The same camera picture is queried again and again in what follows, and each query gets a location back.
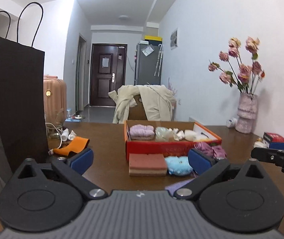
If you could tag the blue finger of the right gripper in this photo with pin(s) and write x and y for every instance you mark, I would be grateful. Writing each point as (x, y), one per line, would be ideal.
(276, 145)

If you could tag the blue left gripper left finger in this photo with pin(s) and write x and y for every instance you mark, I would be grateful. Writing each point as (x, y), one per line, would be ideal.
(82, 161)

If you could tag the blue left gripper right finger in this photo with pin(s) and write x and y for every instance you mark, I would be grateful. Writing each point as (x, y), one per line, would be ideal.
(199, 161)

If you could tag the light blue plush toy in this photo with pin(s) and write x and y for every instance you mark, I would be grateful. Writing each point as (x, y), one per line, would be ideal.
(178, 166)

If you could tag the purple satin scrunchie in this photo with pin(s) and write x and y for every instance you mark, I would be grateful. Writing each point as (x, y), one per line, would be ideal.
(211, 151)

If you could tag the pink layered sponge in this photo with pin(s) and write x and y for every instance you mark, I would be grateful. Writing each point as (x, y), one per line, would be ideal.
(147, 165)

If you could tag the pale green soft ball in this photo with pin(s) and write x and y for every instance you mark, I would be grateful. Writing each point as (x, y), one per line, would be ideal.
(163, 134)

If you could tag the red black small box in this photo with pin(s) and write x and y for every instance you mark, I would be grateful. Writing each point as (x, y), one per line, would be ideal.
(272, 137)

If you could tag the orange fabric band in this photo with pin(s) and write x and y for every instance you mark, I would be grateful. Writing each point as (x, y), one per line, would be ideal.
(77, 145)

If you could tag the orange red cardboard box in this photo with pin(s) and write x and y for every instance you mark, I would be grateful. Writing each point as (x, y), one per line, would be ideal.
(166, 148)

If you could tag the pink textured vase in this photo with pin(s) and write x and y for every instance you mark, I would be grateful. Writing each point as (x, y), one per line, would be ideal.
(246, 112)

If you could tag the pink suitcase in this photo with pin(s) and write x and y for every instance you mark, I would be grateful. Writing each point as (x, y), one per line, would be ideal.
(55, 99)

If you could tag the beige coat on chair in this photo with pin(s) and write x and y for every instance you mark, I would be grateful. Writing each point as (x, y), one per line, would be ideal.
(157, 100)

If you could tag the dried pink rose bouquet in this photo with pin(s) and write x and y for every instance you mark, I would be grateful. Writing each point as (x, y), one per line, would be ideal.
(245, 77)

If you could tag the brown wooden chair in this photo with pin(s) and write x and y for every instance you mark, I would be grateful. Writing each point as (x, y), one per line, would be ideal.
(137, 112)

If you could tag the black paper bag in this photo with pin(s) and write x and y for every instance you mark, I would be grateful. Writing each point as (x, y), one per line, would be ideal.
(22, 117)

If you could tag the dark brown entrance door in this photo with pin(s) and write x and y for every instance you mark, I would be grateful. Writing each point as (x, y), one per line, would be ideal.
(107, 72)

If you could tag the white umbrella on refrigerator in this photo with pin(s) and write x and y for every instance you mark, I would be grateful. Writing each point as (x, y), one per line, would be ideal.
(158, 62)

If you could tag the grey refrigerator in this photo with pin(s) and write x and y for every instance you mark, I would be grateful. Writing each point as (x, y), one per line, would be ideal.
(145, 62)

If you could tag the yellow box on refrigerator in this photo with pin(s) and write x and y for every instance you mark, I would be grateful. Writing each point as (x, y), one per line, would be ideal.
(154, 38)

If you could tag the white charger with cable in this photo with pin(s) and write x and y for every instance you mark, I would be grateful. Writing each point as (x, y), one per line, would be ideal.
(68, 135)

